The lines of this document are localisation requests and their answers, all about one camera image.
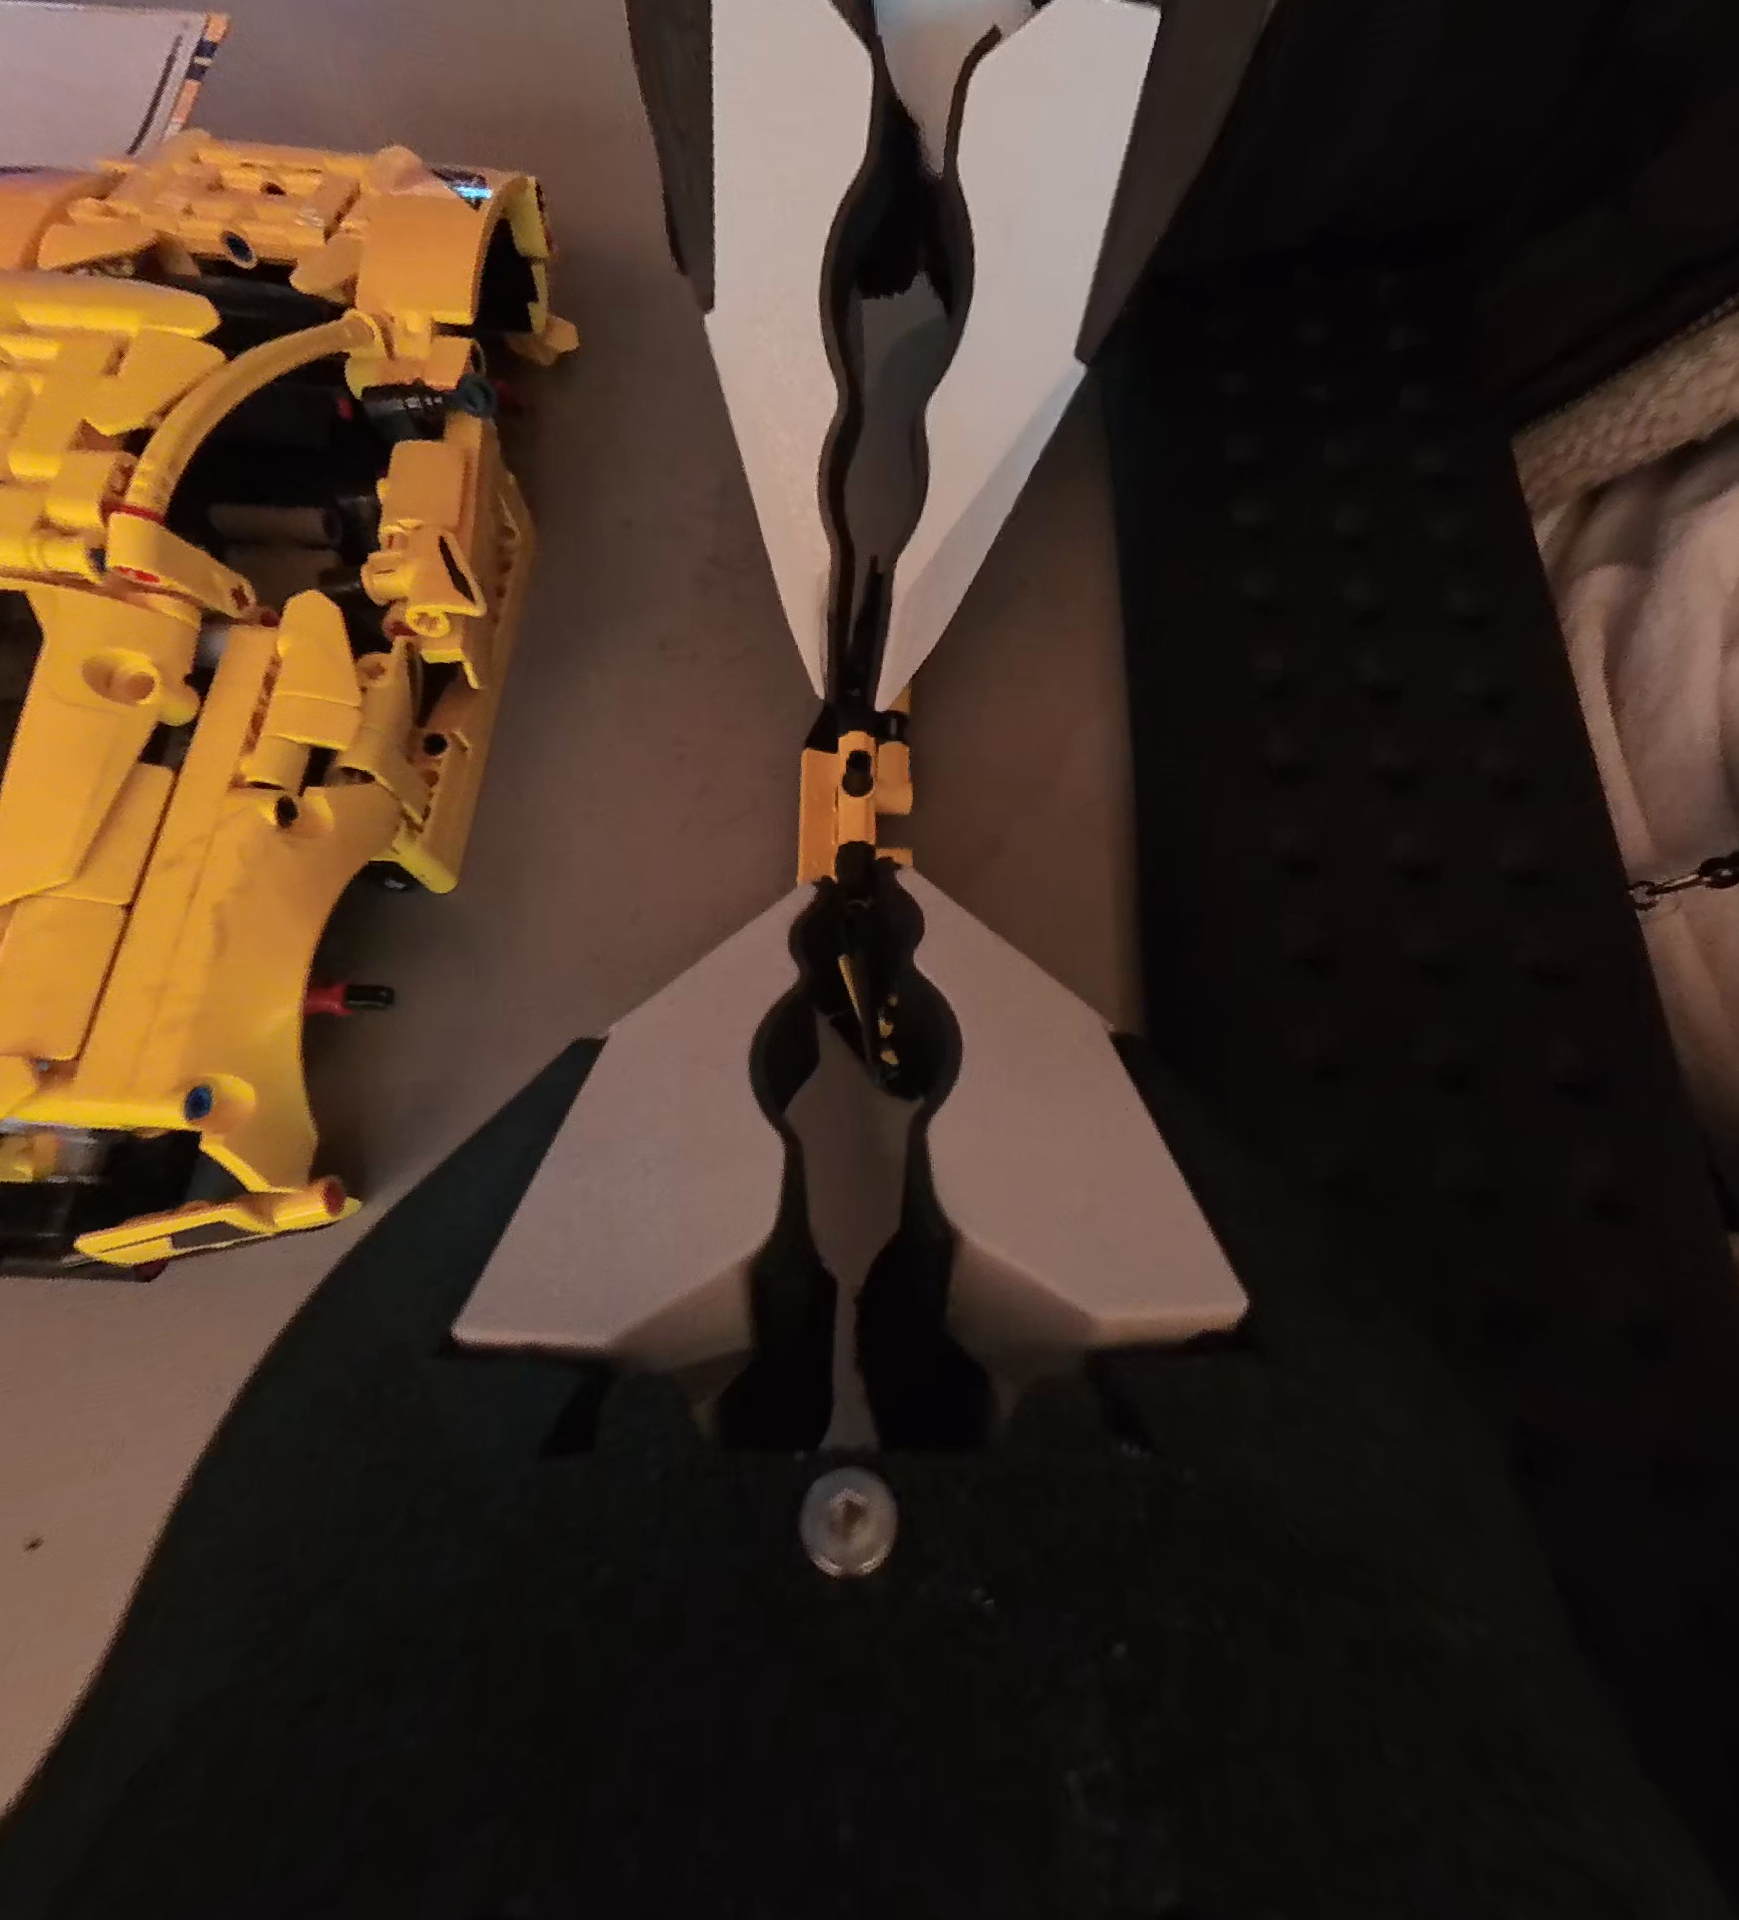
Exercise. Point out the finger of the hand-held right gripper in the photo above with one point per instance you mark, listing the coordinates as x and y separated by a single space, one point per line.
1049 225
763 225

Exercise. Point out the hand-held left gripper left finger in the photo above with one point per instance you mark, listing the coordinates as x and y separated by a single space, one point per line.
630 1200

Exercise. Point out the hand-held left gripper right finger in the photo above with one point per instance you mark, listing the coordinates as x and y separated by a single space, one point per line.
1079 1200

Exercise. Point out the open building instruction booklet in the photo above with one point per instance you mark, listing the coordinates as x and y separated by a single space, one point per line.
44 74

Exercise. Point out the slim black yellow brick strip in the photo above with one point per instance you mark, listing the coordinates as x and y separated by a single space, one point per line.
827 818

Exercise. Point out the yellow toy brick car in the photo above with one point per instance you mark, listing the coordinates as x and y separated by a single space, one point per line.
134 751

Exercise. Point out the grey desk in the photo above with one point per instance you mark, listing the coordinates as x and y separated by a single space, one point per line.
630 601

